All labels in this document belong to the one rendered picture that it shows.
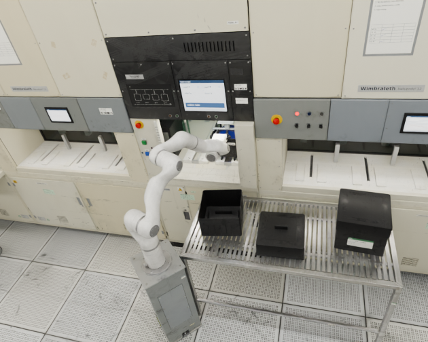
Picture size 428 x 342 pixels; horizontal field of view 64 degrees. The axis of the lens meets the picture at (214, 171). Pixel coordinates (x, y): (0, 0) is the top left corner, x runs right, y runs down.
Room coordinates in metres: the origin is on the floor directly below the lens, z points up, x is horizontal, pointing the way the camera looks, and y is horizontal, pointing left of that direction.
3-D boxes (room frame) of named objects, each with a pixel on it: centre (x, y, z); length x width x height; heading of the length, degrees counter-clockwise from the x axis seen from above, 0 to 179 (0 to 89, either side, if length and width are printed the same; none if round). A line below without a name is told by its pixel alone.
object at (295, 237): (1.41, -0.36, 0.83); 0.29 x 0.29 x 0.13; 72
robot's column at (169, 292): (1.38, 0.46, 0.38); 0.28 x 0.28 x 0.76; 25
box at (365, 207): (1.34, -0.84, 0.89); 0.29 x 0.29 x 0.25; 65
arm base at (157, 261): (1.38, 0.46, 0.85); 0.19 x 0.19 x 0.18
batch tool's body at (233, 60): (2.39, -0.03, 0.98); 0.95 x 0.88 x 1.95; 160
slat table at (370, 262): (1.46, -0.40, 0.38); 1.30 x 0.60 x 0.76; 70
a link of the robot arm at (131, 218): (1.40, 0.48, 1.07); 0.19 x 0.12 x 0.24; 46
